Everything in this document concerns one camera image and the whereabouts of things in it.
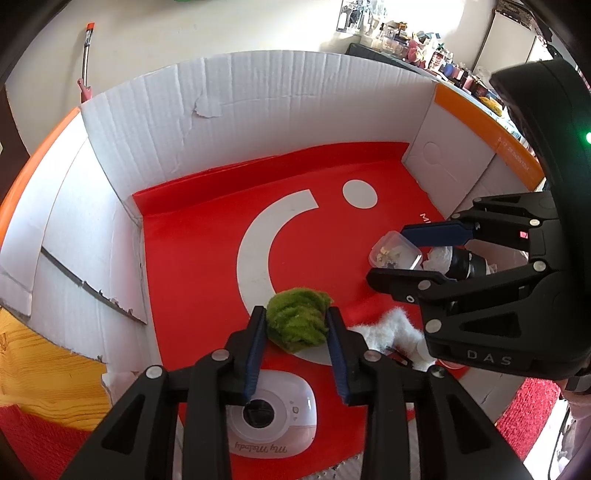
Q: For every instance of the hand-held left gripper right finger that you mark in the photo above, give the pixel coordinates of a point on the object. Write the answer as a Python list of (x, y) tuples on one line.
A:
[(339, 360)]

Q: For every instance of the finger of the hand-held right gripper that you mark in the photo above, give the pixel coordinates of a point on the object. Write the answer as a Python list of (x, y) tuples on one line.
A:
[(438, 234), (401, 281)]

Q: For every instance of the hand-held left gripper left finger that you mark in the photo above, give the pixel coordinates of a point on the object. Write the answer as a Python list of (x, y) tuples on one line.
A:
[(254, 355)]

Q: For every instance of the clear plastic box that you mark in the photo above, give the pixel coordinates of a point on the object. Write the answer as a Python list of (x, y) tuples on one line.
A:
[(397, 249)]

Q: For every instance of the black and white plush roll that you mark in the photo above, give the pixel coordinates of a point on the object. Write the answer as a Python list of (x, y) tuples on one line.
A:
[(466, 265)]

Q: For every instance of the white fluffy plush plaid bow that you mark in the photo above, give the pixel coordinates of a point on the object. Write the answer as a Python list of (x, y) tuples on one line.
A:
[(388, 330)]

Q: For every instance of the large green knitted plush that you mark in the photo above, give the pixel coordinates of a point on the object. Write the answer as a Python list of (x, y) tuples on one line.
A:
[(295, 318)]

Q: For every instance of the pink oval gadget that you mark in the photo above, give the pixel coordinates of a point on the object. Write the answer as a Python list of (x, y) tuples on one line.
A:
[(295, 415)]

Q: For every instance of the orange cardboard box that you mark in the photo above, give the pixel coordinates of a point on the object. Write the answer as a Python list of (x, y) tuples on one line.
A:
[(194, 240)]

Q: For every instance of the white wardrobe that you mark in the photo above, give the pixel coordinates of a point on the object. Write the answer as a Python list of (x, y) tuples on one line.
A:
[(503, 41)]

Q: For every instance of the row of small trinkets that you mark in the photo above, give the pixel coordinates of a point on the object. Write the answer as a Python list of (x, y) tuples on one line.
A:
[(415, 46)]

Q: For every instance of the side table with denim cloth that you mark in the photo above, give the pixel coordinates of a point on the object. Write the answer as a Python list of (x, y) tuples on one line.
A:
[(364, 51)]

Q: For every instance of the red knitted blanket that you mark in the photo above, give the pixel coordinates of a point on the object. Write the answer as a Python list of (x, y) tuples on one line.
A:
[(37, 443)]

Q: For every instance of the pink stick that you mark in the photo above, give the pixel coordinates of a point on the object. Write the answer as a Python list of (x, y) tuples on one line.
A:
[(84, 92)]

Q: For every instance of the brown wooden door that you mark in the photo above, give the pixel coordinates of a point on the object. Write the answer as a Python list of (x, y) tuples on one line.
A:
[(9, 129)]

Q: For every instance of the broom with orange tip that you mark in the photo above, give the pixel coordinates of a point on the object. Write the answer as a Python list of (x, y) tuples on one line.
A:
[(87, 55)]

